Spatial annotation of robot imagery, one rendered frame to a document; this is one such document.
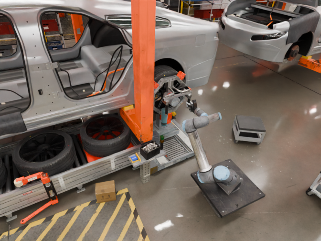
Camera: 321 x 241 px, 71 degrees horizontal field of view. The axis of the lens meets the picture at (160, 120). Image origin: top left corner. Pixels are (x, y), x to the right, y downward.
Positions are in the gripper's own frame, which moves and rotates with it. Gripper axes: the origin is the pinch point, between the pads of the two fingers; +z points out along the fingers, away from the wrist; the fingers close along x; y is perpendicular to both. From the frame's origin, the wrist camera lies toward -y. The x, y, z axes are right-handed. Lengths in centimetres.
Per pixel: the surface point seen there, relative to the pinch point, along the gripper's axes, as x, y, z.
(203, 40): 45, -63, 38
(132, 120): -74, 15, 15
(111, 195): -127, 73, -37
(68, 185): -166, 63, -6
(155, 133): -44, 43, 7
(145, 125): -70, 4, -14
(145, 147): -76, 27, -26
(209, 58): 63, -35, 38
